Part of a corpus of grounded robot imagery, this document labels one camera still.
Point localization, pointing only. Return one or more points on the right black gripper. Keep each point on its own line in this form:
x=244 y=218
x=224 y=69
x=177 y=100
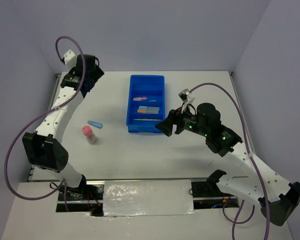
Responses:
x=174 y=117

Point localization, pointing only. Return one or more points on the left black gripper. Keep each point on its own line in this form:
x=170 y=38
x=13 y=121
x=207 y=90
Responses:
x=98 y=73

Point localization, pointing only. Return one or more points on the orange cap grey highlighter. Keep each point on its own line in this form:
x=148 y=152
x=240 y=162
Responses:
x=147 y=111

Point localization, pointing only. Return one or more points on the blue cap clear highlighter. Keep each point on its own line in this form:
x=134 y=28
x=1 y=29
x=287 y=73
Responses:
x=154 y=108

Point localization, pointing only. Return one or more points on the red pink highlighter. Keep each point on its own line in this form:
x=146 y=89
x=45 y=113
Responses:
x=89 y=134

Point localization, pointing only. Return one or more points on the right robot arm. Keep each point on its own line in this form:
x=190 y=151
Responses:
x=276 y=196

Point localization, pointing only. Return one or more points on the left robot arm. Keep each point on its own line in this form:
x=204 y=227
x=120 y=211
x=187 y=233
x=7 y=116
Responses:
x=44 y=147

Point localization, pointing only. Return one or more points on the blue compartment tray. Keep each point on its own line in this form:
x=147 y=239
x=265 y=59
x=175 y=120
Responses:
x=152 y=87

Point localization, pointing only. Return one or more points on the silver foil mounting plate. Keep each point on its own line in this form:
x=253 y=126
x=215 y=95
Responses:
x=145 y=198

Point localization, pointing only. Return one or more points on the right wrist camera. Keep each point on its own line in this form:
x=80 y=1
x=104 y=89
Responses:
x=187 y=98

